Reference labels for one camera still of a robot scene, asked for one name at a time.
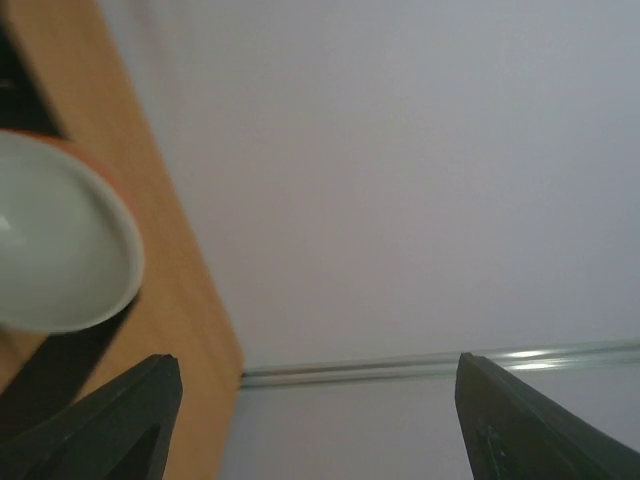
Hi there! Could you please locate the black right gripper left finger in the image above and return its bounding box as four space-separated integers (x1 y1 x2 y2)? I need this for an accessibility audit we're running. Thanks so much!
1 354 181 479

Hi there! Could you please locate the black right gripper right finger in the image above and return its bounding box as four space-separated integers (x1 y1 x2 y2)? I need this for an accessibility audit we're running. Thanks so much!
455 353 639 479

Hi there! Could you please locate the black wire dish rack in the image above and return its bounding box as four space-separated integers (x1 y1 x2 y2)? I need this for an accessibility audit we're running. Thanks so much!
1 35 144 440

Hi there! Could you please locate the white bowl with orange outside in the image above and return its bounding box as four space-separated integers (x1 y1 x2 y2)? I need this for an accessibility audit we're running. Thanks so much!
1 130 145 333

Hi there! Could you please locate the aluminium right frame post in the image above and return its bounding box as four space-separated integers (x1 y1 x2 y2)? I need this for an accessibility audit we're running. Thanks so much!
240 339 639 390

